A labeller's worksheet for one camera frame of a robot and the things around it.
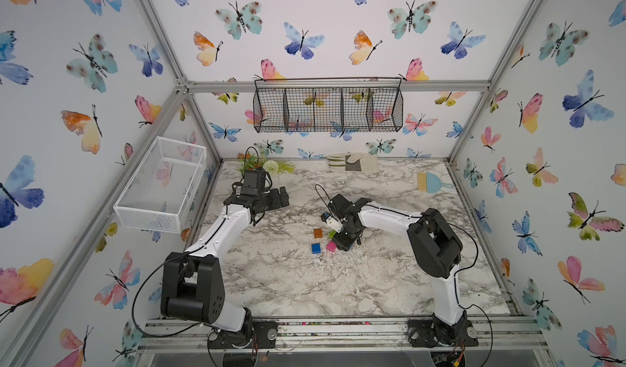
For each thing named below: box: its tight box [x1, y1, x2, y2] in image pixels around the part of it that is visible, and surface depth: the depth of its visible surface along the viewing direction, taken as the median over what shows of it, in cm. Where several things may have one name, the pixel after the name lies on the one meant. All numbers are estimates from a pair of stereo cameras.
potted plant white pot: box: [236, 152, 297, 176], surface depth 100 cm
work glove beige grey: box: [326, 152, 379, 173], surface depth 124 cm
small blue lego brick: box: [311, 243, 322, 254], surface depth 93 cm
